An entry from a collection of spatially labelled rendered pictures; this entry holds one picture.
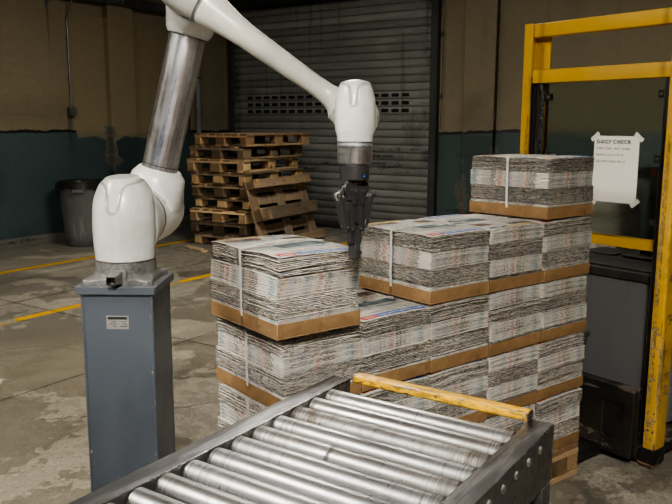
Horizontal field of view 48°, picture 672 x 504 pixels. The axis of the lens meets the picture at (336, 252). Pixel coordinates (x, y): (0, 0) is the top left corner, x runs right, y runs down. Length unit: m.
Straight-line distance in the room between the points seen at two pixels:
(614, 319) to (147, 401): 2.20
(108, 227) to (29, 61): 7.57
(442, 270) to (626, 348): 1.32
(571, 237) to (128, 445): 1.77
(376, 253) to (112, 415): 1.05
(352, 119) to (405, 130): 7.93
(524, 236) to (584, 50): 6.41
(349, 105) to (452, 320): 0.95
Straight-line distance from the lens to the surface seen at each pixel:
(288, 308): 2.05
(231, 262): 2.22
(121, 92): 10.18
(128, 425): 2.11
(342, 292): 2.15
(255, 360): 2.25
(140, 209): 2.00
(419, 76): 9.74
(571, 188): 2.97
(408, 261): 2.51
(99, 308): 2.03
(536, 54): 3.67
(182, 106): 2.17
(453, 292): 2.52
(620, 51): 8.96
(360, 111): 1.89
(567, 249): 3.00
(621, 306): 3.55
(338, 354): 2.23
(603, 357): 3.64
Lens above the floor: 1.41
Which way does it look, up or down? 10 degrees down
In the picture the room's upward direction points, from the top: straight up
